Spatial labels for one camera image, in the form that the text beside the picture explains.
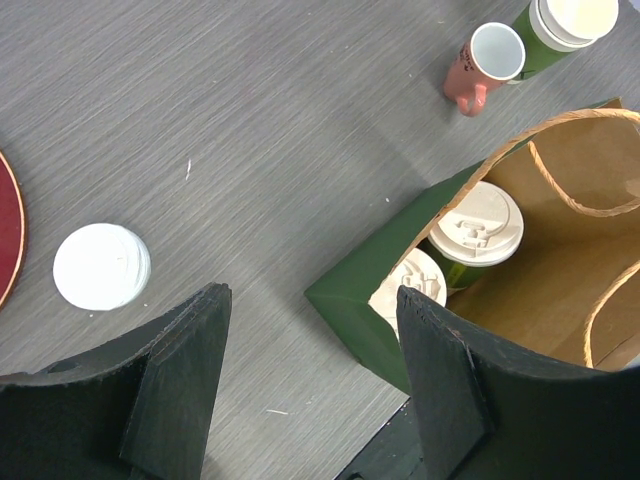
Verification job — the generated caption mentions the spare white lid stack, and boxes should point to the spare white lid stack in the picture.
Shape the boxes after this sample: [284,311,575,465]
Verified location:
[52,223,151,311]

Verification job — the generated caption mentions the small pink espresso cup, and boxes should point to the small pink espresso cup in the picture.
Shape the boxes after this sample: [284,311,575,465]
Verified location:
[443,22,526,117]

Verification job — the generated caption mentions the green paper cup stack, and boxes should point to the green paper cup stack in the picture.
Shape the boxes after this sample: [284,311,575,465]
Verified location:
[509,0,619,84]

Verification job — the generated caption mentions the red round plate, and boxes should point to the red round plate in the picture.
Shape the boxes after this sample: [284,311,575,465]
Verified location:
[1,155,27,307]

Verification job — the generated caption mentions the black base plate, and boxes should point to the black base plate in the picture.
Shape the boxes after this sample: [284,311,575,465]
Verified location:
[336,399,427,480]

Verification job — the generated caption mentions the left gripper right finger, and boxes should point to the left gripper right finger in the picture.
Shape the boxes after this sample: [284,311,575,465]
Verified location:
[397,287,639,479]

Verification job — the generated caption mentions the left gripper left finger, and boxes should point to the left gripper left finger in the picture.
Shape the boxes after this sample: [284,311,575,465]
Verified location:
[1,283,232,479]

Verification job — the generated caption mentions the green paper bag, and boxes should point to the green paper bag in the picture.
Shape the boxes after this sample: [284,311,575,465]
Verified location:
[306,99,639,391]

